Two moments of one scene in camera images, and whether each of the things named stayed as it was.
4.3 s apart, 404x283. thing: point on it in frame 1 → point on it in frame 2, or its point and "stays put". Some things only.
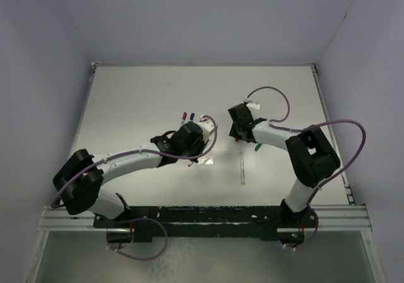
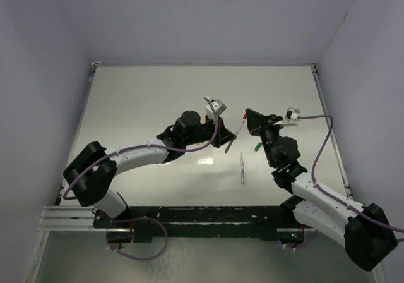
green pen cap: x=257 y=146 stays put
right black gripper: x=233 y=132 → x=257 y=122
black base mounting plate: x=207 y=222 stays put
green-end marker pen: x=242 y=172 stays put
